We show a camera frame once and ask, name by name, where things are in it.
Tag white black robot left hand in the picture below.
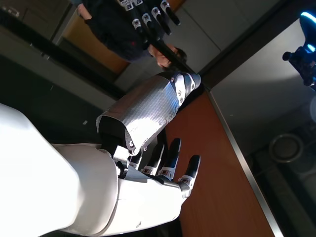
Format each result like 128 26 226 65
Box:
118 0 182 51

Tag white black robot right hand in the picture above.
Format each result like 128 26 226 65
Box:
0 71 202 237

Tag black pole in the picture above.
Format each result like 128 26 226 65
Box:
145 37 199 75

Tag person in dark clothing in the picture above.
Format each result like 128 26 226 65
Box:
76 0 188 71

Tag robot head with blue light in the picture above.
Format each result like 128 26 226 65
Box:
282 11 316 92

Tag large round ceiling fixture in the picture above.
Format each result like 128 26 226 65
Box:
268 134 304 163

